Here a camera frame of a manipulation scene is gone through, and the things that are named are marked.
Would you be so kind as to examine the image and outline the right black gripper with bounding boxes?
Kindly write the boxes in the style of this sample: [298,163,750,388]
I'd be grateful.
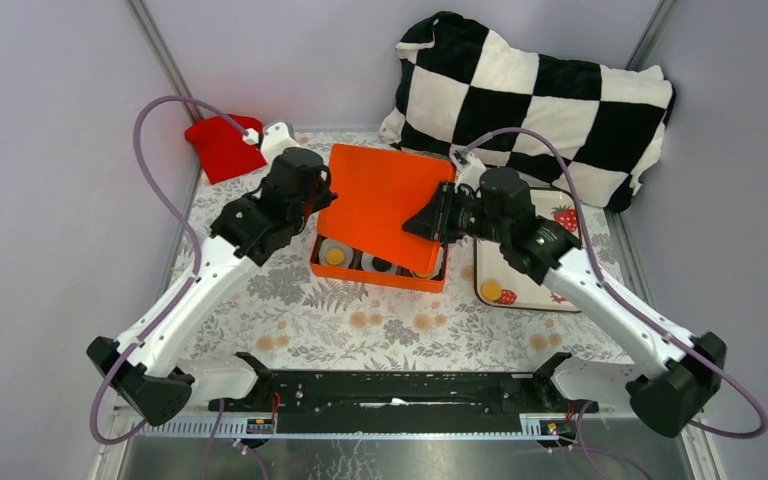
[401,181,509,244]

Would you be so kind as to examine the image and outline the orange box lid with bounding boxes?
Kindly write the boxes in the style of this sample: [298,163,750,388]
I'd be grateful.
[317,144,454,270]

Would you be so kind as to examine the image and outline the orange compartment cookie box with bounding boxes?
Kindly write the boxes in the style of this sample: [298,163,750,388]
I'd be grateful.
[310,235,448,293]

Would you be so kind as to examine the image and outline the white strawberry tray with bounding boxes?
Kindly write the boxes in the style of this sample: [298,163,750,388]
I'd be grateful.
[474,189,580,313]

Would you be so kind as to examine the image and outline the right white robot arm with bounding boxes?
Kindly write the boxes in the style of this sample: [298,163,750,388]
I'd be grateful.
[402,154,727,438]

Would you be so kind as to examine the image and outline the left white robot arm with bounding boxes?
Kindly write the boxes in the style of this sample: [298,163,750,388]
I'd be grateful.
[87,122,337,426]

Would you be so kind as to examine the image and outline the white paper cup liner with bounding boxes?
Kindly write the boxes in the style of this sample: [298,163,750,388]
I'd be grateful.
[360,253,399,275]
[410,253,445,279]
[318,238,354,268]

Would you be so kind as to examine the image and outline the black sandwich cookie middle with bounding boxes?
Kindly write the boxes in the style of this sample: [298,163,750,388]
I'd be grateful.
[370,257,394,273]

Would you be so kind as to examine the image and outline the red cloth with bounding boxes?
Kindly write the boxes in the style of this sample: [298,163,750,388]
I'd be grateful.
[184,114,267,184]

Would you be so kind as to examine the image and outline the round yellow biscuit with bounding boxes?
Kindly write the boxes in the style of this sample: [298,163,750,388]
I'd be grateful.
[479,280,503,303]
[324,247,347,267]

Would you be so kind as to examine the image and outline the floral table mat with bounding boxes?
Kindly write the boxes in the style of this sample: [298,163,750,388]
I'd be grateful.
[146,131,650,374]

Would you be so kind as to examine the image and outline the black white checkered blanket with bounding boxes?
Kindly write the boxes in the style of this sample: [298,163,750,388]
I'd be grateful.
[379,11,676,212]

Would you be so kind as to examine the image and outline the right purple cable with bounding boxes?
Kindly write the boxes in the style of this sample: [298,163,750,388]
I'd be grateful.
[460,127,768,480]

